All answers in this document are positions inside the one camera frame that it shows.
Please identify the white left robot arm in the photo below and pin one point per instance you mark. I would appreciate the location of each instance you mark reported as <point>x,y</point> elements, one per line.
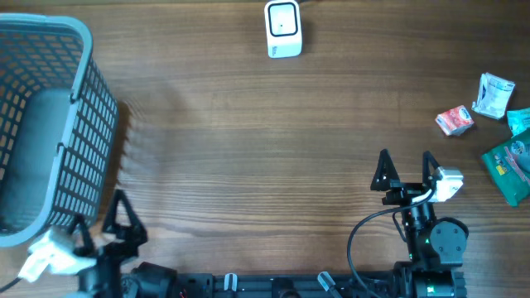
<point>146,280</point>

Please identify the white blue small box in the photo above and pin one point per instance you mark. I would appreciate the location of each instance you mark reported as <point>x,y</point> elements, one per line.
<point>493,96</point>

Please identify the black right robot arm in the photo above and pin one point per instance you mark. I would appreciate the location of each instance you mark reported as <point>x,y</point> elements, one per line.
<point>435,245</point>

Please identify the red white small packet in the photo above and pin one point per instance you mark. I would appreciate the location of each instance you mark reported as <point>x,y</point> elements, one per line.
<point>455,121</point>

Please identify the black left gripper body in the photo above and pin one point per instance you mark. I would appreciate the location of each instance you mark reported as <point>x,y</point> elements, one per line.
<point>109,259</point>

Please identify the white barcode scanner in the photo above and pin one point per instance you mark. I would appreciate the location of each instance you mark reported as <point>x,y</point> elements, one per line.
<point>283,28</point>

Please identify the light blue wipes packet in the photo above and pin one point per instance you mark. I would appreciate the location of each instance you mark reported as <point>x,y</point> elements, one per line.
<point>518,120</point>

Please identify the green 3M gloves package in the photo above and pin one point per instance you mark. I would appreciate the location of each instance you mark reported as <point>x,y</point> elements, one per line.
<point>508,165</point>

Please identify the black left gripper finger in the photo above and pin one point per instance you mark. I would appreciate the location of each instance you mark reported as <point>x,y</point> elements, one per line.
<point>87,247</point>
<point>122,221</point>

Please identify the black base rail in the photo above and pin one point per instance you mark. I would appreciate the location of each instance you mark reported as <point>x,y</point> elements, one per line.
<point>205,285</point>

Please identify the grey plastic shopping basket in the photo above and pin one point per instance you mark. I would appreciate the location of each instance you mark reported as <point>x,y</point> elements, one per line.
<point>58,123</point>

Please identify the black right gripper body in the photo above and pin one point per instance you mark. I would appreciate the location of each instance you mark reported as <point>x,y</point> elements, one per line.
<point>404,193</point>

